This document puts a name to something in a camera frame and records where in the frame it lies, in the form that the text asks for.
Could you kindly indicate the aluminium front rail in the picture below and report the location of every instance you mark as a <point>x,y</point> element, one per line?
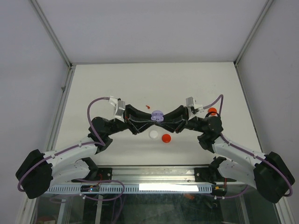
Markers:
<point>154,174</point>

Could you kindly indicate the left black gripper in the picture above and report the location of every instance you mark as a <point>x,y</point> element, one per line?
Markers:
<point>136,127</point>

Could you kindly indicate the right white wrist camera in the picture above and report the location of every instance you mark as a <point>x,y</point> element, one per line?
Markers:
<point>192,106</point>

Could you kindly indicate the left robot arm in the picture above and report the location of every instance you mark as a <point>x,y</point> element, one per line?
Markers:
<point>40,171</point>

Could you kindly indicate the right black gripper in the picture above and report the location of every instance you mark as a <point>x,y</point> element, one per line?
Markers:
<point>180,114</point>

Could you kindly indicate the purple charging case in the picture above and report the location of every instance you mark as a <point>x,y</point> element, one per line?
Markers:
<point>157,116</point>

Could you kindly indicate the small green-lit circuit board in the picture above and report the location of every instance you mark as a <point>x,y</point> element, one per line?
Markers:
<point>90,188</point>

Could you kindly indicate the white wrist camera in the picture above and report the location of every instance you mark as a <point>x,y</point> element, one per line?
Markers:
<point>192,106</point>
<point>119,107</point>

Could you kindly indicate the white charging case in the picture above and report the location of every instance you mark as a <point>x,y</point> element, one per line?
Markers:
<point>153,134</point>

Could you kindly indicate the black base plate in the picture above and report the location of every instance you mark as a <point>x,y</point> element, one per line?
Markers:
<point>202,174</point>
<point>103,174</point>

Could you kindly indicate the slotted cable duct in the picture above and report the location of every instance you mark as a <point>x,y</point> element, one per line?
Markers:
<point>65,189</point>

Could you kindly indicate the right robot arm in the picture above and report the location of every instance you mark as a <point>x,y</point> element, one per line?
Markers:
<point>267,173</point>

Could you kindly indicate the red charging case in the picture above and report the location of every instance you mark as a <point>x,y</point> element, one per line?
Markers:
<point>166,138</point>
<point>212,110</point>

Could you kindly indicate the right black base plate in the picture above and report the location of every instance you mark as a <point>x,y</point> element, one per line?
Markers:
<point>202,174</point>

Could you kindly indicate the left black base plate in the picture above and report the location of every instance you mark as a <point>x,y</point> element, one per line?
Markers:
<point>103,174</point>

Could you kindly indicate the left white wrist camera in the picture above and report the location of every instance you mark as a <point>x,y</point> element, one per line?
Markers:
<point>119,107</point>

